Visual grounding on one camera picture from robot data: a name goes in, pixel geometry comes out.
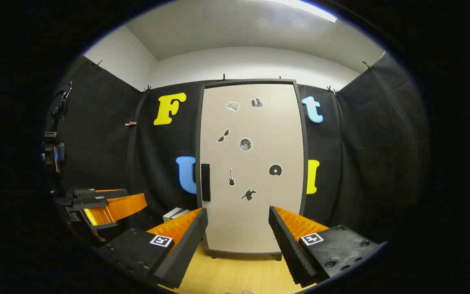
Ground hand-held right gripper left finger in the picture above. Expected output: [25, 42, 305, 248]
[96, 207, 209, 290]

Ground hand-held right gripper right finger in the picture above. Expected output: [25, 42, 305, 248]
[268, 205, 386, 287]

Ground black cabinet door handle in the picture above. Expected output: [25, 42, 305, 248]
[201, 163, 211, 202]

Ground beige cabinet door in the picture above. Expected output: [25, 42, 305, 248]
[199, 83, 306, 254]

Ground grey cabinet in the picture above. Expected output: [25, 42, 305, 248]
[195, 78, 310, 262]

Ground light green book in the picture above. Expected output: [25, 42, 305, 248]
[162, 207, 183, 223]

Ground black backdrop cloth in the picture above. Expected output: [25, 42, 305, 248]
[45, 52, 429, 262]

